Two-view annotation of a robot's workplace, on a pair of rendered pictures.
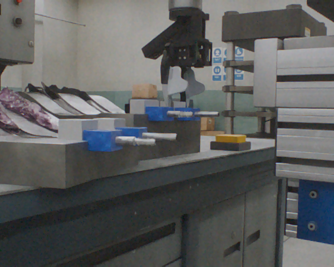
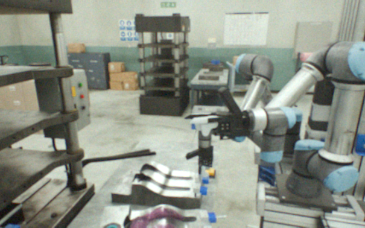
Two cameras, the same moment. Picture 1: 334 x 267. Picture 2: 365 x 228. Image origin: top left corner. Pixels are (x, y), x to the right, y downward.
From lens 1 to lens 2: 1.03 m
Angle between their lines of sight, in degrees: 26
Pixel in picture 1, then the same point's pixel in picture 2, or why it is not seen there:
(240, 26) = (146, 24)
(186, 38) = (208, 158)
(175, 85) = (203, 174)
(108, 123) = (206, 218)
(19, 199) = not seen: outside the picture
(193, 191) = not seen: hidden behind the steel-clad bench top
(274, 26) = (166, 26)
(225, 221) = not seen: hidden behind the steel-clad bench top
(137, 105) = (196, 190)
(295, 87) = (269, 213)
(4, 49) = (79, 125)
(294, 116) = (269, 219)
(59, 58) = (4, 22)
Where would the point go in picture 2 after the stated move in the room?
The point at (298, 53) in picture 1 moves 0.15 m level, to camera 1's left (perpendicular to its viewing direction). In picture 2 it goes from (271, 204) to (243, 213)
